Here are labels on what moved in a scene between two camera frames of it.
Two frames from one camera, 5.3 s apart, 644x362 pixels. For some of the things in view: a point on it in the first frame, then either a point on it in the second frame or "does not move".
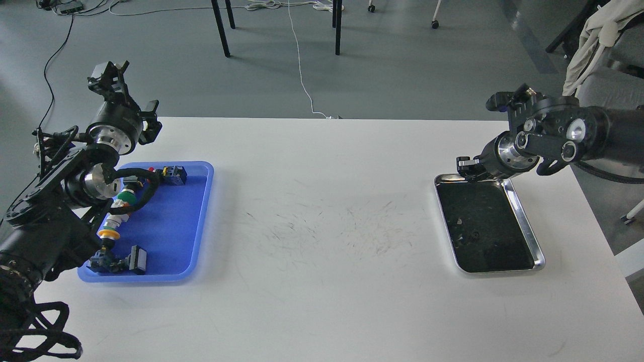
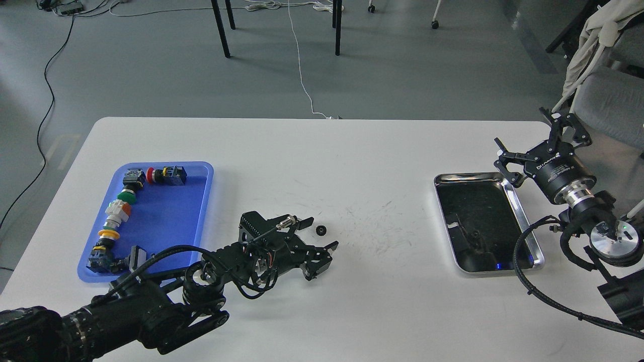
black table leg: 220,25 does not move
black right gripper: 501,159 → 556,168
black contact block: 136,261 does not move
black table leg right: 336,21 does not move
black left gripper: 118,124 → 266,248
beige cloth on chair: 600,30 does not move
